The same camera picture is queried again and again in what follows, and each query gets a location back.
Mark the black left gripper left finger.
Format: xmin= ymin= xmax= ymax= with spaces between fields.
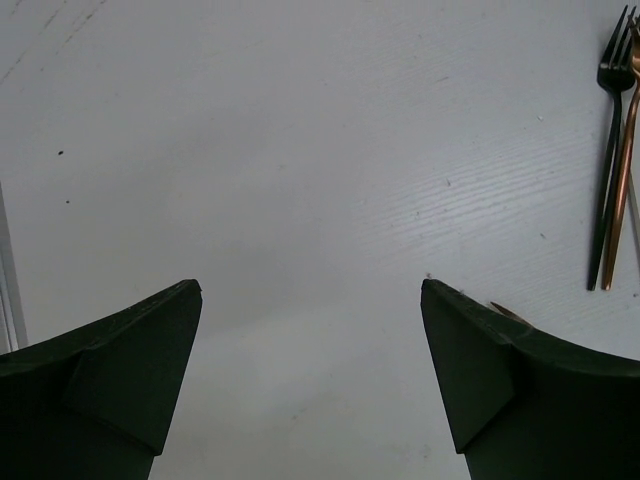
xmin=1 ymin=279 xmax=202 ymax=479

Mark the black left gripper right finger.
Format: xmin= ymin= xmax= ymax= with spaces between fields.
xmin=421 ymin=279 xmax=639 ymax=479

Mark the copper knife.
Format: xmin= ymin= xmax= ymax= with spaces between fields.
xmin=490 ymin=301 xmax=532 ymax=327

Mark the copper four-tine fork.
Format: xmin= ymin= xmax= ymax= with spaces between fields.
xmin=601 ymin=6 xmax=639 ymax=290

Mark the black fork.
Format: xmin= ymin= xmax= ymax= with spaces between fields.
xmin=586 ymin=5 xmax=636 ymax=291

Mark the aluminium table edge rail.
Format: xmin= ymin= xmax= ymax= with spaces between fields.
xmin=0 ymin=195 xmax=28 ymax=354

